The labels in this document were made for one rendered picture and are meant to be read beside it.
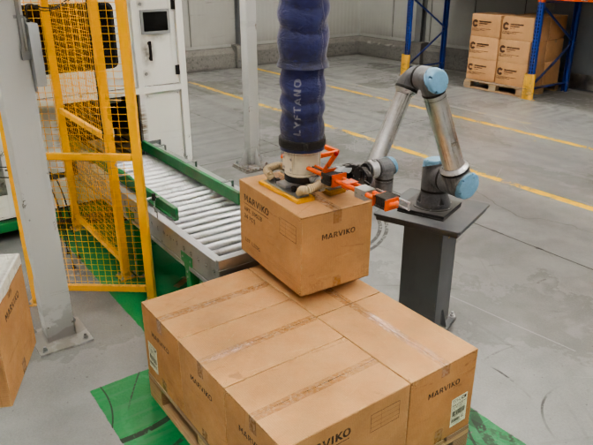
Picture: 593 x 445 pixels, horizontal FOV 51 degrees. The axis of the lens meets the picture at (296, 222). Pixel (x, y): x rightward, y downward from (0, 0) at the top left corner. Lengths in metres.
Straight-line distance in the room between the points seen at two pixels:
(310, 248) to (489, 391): 1.25
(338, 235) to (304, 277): 0.25
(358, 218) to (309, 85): 0.65
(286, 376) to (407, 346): 0.55
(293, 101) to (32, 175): 1.45
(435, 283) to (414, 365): 1.11
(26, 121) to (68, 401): 1.42
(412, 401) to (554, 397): 1.13
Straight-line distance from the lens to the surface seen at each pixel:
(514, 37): 10.86
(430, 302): 3.69
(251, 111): 6.48
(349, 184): 2.72
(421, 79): 3.06
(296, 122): 2.87
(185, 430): 3.09
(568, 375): 3.70
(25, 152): 3.46
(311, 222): 2.75
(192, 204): 4.18
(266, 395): 2.41
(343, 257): 2.95
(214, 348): 2.67
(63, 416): 3.36
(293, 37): 2.79
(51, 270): 3.70
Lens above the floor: 2.04
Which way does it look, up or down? 23 degrees down
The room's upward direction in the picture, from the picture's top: straight up
